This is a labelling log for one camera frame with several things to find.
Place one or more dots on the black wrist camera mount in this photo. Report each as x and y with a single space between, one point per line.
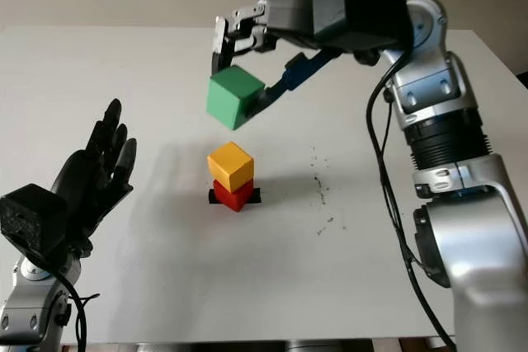
33 216
354 1

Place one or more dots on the black tape strip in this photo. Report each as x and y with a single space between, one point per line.
256 196

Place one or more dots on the grey robot torso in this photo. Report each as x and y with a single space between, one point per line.
247 345

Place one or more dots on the yellow cube block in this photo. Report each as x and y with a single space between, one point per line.
229 164

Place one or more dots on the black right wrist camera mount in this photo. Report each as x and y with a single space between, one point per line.
354 1

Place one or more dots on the green cube block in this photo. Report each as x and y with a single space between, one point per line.
224 98

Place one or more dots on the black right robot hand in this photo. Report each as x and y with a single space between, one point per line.
288 10

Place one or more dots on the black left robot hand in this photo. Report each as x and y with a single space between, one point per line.
82 187

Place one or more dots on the red cube block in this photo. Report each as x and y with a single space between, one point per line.
233 199

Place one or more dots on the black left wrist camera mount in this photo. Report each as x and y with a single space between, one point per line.
33 216

